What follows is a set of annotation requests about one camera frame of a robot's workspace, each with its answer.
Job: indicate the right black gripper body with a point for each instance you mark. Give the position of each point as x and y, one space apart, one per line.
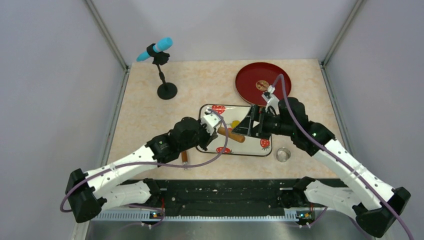
270 123

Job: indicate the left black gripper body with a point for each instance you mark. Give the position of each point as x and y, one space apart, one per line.
201 138

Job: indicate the strawberry pattern white tray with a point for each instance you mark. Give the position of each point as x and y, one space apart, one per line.
250 147

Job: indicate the wooden roller pin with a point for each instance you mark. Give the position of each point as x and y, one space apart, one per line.
235 137

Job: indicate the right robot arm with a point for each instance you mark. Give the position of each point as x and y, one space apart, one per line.
372 203

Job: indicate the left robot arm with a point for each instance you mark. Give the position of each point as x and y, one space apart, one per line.
88 193

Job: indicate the yellow dough ball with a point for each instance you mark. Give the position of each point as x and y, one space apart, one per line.
234 124

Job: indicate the red round tray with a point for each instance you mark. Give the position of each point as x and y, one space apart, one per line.
255 78

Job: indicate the black microphone stand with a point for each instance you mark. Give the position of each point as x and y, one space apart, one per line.
166 90

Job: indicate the blue microphone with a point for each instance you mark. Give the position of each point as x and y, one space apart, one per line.
155 48

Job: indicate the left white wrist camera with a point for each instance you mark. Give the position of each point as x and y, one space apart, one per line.
210 120

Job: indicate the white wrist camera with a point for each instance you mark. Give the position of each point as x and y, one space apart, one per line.
271 99
210 120

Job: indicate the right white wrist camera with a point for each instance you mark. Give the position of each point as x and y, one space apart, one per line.
271 99

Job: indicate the metal scraper wooden handle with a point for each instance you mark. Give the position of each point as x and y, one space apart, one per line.
185 160

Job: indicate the metal ring cutter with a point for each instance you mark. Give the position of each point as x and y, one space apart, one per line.
283 154

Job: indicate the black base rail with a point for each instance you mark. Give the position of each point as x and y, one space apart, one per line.
217 198

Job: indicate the aluminium frame bar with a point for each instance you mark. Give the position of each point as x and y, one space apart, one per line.
228 217

